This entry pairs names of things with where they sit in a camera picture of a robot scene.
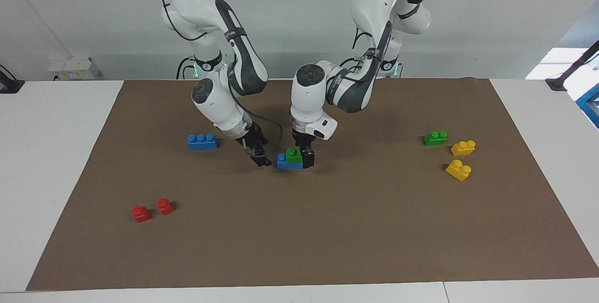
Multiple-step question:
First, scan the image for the black base cable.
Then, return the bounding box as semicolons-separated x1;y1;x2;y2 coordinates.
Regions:
176;56;195;80

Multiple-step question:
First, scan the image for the blue three-stud toy block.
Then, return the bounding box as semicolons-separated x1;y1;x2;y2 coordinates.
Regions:
188;133;218;150
277;153;304;170

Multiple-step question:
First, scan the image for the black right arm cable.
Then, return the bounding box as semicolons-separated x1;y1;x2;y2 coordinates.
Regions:
137;0;284;159

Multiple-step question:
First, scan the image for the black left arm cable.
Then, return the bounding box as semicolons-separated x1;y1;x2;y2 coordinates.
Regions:
351;27;396;79

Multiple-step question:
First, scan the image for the black slanted stand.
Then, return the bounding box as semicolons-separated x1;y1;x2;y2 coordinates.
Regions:
545;40;599;92

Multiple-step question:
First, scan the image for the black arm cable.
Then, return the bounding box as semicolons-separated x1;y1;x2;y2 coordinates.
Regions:
351;27;396;79
137;0;284;159

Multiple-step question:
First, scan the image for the brown table mat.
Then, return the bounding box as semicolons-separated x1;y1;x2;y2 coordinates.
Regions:
26;77;599;292

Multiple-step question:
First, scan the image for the white power strip box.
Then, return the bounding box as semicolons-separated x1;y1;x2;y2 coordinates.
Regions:
48;57;101;80

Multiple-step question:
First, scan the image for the blue frame object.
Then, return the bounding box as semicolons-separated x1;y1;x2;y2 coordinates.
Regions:
576;83;599;129

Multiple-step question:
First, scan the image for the black stand foot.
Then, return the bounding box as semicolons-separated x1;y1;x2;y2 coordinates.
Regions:
0;64;25;94

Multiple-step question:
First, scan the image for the yellow two-stud toy block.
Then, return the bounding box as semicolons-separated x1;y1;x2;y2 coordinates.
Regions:
445;159;472;182
451;140;476;156

